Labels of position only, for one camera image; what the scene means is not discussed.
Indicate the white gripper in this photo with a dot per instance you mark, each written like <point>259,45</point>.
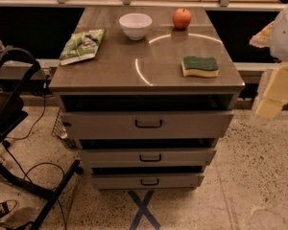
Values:
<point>285,35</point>

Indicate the red apple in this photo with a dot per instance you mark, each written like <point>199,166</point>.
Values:
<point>182,18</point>

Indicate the green jalapeno chip bag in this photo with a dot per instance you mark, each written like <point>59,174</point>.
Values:
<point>82,46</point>

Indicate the green yellow sponge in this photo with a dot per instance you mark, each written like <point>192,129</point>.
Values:
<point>206,67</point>

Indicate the grey drawer cabinet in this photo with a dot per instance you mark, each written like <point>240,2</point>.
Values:
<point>146,75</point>

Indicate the top grey drawer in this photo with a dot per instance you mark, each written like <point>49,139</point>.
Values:
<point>146,125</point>

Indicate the grey drawer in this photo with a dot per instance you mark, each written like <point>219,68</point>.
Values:
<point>147,181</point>
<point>146,125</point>
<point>139,158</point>

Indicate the white ceramic bowl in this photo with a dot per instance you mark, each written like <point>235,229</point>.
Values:
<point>135,25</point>

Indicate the blue tape cross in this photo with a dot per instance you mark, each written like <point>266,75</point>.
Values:
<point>143,210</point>

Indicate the middle grey drawer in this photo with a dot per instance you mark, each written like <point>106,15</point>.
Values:
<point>139,158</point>

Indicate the bottom grey drawer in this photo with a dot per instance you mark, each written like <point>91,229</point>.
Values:
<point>147,181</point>

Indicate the black metal stand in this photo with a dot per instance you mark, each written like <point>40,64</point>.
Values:
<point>11,115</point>

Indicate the black white sneaker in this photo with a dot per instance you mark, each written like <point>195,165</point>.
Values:
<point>7,208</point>

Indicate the wire mesh basket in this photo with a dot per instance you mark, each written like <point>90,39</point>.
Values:
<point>59,131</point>

